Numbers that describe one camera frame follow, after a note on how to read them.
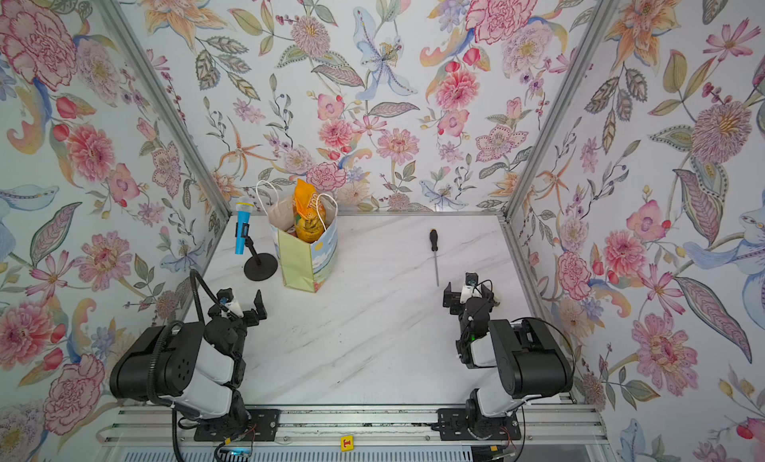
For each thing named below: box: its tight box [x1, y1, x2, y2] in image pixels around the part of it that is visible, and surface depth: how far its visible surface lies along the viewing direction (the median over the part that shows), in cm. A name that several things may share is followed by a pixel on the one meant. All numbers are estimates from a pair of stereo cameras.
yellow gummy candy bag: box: [292, 178, 326, 244], surface depth 88 cm
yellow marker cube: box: [339, 435, 356, 453], surface depth 72 cm
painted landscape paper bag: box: [255, 180, 339, 294], surface depth 90 cm
